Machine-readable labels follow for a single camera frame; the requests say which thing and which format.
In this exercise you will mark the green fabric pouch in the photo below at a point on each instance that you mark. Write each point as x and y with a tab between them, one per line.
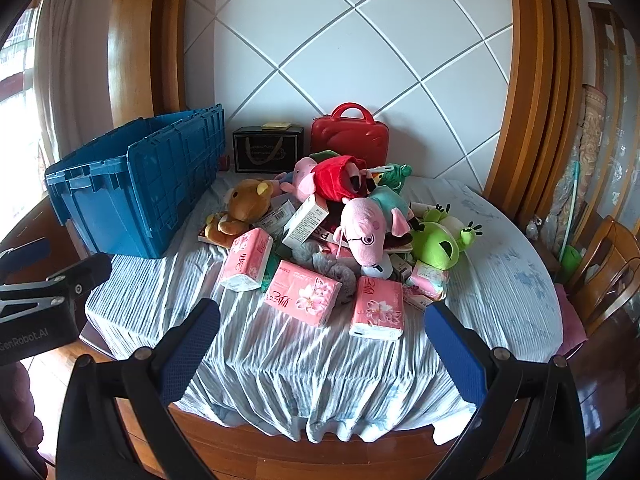
325	155

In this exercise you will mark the red hard carry case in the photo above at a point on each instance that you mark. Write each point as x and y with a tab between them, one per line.
350	135

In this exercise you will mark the wooden chair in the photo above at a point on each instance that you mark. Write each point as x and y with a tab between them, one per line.
605	260

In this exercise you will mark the white black panda plush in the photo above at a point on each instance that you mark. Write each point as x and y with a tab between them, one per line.
376	270

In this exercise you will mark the glass door wooden cabinet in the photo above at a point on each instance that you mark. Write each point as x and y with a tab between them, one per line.
615	110

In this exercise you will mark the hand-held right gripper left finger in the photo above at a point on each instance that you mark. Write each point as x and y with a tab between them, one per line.
190	350

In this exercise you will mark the pastel sanitary pad pack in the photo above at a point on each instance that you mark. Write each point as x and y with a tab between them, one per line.
425	277

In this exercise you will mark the teal plastic tube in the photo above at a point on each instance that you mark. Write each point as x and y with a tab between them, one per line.
572	200

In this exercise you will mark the black gift box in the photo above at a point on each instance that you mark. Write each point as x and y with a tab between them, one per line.
267	150

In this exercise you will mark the green cloth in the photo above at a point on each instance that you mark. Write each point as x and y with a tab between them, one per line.
615	455

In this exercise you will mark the blue plastic crate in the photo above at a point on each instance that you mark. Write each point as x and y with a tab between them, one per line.
125	210

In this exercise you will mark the pink pig plush blue shirt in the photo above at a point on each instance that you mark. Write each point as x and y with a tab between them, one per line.
305	175

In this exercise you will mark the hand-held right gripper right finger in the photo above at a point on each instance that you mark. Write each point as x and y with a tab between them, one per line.
455	355

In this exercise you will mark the green plastic basin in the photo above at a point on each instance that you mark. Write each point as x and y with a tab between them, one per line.
571	262

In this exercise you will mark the pink cloth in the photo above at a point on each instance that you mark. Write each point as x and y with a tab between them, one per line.
570	320

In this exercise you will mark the brown bear plush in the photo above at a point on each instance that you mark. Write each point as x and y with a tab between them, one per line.
247	197

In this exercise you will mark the round wooden table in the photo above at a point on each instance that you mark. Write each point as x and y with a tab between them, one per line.
240	435

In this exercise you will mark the person's left hand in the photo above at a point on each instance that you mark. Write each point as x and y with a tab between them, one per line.
25	410

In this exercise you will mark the wooden wall frame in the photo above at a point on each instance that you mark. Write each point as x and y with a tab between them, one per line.
535	85
135	35

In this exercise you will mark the rolled patterned carpet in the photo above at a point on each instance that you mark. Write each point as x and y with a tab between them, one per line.
580	160

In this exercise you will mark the beige curtain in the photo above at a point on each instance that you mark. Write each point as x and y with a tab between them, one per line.
80	60

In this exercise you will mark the pink tissue pack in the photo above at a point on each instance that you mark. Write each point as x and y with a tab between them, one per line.
300	292
245	260
375	307

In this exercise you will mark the large pink pig plush glasses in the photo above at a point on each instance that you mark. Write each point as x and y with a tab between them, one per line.
370	225

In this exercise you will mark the lime green frog plush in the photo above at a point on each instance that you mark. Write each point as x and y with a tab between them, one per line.
435	247

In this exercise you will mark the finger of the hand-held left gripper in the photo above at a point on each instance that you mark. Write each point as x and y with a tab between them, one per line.
85	275
27	255

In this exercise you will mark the dark green frog plush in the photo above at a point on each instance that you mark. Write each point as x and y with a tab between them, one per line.
395	172

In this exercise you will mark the white red cardboard box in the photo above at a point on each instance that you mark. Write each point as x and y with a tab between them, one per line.
275	217

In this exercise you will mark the window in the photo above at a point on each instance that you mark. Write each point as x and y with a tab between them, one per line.
17	110

